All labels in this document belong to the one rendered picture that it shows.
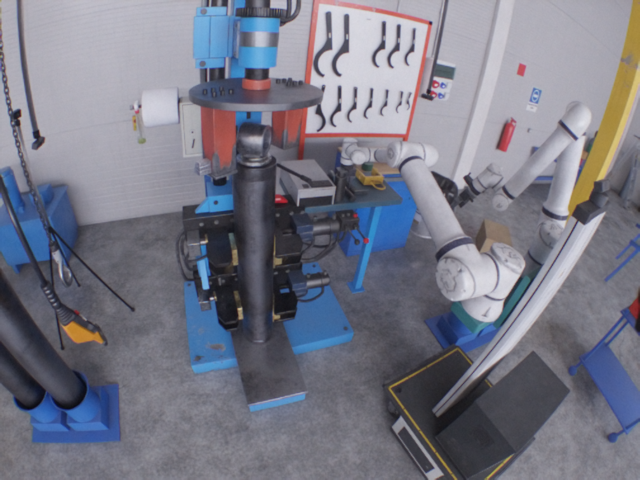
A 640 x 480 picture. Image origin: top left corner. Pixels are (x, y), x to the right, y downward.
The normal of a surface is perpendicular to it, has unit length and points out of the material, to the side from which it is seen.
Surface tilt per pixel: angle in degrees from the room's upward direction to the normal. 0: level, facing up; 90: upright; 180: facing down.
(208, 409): 0
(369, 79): 90
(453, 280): 89
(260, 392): 0
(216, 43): 90
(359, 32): 90
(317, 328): 0
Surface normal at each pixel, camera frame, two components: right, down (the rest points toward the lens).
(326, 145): 0.34, 0.60
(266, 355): 0.11, -0.79
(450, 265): -0.92, 0.08
